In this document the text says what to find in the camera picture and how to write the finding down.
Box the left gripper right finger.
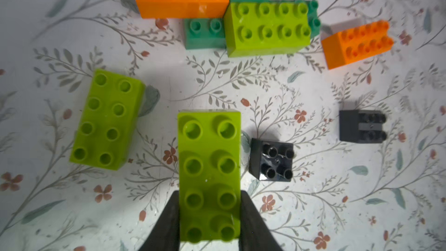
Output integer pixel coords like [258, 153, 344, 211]
[239, 191, 282, 251]

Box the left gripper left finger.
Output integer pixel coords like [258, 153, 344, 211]
[139, 191, 180, 251]

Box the lime lego brick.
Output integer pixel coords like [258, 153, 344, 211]
[224, 2, 311, 58]
[178, 110, 241, 243]
[70, 69, 145, 170]

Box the black lego block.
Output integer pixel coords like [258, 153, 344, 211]
[339, 110, 387, 144]
[249, 138, 295, 182]

